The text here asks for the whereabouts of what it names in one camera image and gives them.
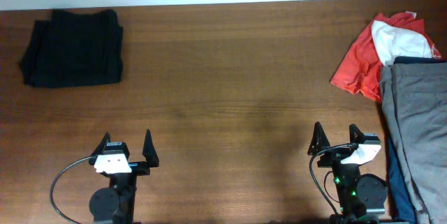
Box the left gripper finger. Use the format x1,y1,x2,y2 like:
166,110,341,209
142,129,159,167
91,132,110,156

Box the red shirt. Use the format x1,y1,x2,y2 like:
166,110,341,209
330,11,443,102

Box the white cloth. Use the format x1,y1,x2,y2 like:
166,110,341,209
372,20,433,66

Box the navy blue garment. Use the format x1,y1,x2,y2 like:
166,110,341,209
386,55,447,224

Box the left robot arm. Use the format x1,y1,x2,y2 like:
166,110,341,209
89,130,159,224

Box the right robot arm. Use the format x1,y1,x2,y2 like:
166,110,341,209
307,121,388,224

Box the grey shorts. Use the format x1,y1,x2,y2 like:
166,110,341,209
379,62,447,224

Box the folded black garment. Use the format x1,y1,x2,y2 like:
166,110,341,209
19,9,123,89

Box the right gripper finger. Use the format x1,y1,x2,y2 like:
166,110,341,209
349,124,365,144
307,121,330,156

